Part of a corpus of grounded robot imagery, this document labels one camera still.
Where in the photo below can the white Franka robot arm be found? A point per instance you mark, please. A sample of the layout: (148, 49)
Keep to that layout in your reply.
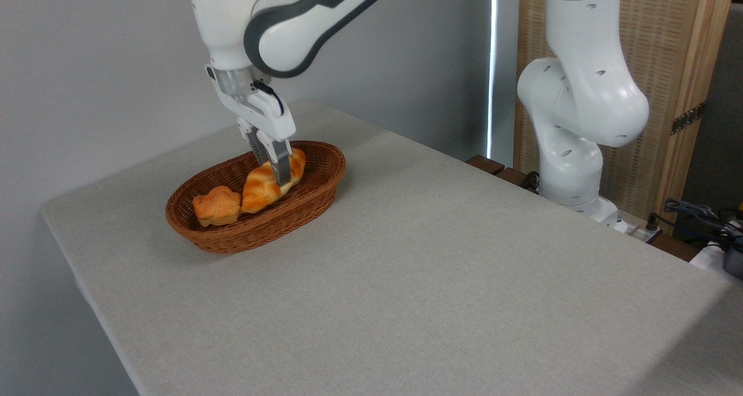
(574, 94)

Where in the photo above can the brown woven wicker basket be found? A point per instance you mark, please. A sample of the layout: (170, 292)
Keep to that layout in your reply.
(232, 239)

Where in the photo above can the long braided bread loaf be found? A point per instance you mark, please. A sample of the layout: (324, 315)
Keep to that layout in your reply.
(259, 190)

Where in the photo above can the round orange bread bun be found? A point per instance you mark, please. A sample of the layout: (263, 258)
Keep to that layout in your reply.
(217, 206)

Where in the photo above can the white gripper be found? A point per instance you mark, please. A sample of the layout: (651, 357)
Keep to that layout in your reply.
(261, 114)

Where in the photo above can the metal screen hinge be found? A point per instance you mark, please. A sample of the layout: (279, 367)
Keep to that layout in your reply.
(688, 118)

